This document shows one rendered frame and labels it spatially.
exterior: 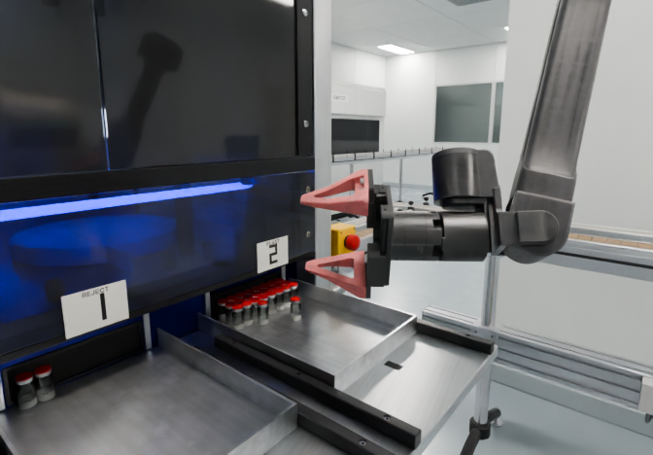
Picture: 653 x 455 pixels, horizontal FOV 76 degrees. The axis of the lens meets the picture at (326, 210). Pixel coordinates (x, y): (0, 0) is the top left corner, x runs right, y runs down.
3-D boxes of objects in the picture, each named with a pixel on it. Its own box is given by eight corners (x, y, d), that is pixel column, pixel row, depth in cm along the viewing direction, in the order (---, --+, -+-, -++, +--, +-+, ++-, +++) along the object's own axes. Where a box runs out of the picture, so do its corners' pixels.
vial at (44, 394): (35, 398, 60) (30, 368, 60) (51, 391, 62) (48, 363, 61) (40, 403, 59) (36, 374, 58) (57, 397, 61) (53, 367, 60)
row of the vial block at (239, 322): (230, 328, 82) (229, 306, 81) (292, 299, 96) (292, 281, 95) (237, 332, 81) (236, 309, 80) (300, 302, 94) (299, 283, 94)
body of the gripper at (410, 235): (373, 183, 48) (438, 183, 48) (370, 252, 54) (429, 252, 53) (376, 215, 43) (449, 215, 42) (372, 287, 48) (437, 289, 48)
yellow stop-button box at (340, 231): (316, 253, 106) (316, 226, 105) (333, 247, 111) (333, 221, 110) (339, 259, 101) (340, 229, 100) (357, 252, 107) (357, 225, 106)
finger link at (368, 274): (305, 217, 51) (382, 218, 51) (308, 262, 55) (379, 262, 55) (299, 252, 46) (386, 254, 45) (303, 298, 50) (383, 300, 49)
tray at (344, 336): (198, 330, 82) (197, 312, 81) (290, 291, 102) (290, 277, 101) (334, 397, 61) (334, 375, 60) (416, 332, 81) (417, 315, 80)
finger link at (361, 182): (302, 166, 47) (385, 167, 47) (305, 219, 51) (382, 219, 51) (295, 198, 42) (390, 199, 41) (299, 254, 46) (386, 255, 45)
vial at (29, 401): (17, 405, 59) (12, 376, 58) (34, 398, 60) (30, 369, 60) (21, 412, 57) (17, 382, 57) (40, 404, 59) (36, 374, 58)
